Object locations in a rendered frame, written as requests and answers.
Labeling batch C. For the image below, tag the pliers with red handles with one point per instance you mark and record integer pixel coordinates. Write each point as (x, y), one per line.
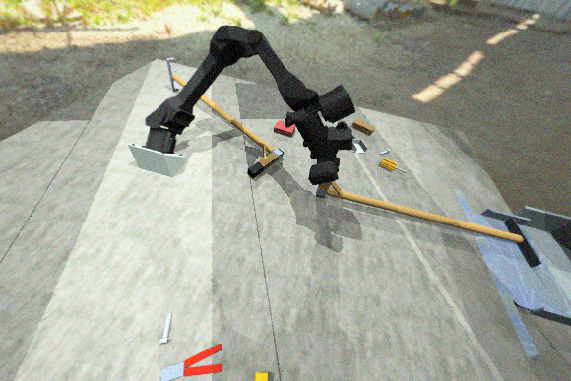
(176, 370)

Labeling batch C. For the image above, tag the brown wooden block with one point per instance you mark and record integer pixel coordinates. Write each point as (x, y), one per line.
(362, 127)

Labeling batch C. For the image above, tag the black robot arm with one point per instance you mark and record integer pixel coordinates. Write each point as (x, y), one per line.
(229, 45)

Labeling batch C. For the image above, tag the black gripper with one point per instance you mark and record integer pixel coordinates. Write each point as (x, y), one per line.
(326, 168)

